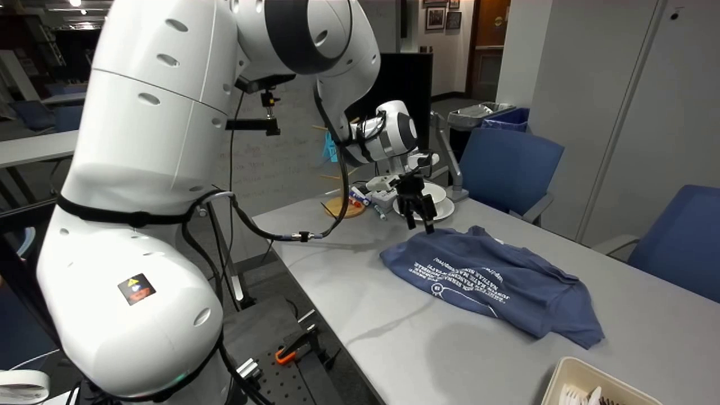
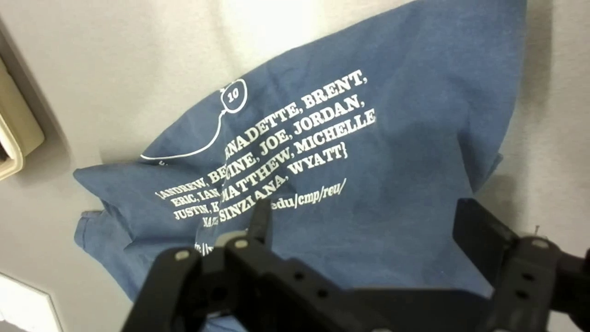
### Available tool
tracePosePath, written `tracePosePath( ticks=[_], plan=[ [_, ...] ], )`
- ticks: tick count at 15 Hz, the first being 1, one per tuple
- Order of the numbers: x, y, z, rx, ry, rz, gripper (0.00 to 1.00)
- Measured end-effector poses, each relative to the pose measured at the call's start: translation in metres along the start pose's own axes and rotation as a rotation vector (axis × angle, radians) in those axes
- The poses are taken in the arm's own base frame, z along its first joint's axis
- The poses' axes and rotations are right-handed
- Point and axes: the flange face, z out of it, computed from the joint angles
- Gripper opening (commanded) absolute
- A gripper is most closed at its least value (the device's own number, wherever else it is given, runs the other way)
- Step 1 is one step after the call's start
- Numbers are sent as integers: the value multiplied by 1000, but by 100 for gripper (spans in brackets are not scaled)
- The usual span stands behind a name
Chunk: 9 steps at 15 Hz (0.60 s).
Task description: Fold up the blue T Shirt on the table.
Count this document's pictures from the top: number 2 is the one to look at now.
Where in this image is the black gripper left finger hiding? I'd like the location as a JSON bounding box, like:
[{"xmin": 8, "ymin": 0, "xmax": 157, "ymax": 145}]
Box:
[{"xmin": 122, "ymin": 199, "xmax": 395, "ymax": 332}]

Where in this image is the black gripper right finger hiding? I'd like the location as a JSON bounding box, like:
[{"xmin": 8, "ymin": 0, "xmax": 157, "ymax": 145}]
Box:
[{"xmin": 452, "ymin": 197, "xmax": 590, "ymax": 332}]

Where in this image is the blue printed T-shirt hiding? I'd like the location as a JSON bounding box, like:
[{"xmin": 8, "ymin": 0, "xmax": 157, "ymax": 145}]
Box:
[{"xmin": 72, "ymin": 0, "xmax": 531, "ymax": 332}]

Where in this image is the beige cutlery tray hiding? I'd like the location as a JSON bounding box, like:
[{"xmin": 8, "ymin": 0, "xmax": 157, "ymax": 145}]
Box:
[{"xmin": 0, "ymin": 53, "xmax": 48, "ymax": 184}]

